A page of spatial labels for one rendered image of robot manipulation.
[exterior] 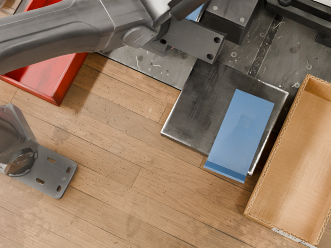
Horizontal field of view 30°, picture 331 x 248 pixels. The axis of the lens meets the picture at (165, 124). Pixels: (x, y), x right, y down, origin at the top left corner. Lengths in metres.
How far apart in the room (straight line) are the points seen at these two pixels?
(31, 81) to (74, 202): 0.23
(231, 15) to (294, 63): 0.16
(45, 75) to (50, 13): 0.41
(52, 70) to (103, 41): 0.38
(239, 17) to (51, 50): 0.42
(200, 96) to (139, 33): 0.32
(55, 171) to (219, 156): 0.28
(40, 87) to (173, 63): 0.24
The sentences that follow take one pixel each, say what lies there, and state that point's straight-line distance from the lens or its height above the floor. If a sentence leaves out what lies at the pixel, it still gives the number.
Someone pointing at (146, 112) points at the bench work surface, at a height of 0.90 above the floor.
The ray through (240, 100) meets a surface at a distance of 1.06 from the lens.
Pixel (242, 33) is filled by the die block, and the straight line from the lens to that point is 1.07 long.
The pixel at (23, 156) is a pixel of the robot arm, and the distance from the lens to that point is 0.96.
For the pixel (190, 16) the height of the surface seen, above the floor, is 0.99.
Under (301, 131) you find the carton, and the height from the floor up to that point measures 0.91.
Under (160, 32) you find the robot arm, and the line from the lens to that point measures 0.83.
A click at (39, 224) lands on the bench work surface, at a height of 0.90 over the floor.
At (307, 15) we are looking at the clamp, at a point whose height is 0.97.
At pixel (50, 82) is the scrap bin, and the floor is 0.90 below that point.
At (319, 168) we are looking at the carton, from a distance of 1.08.
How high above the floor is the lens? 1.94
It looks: 75 degrees down
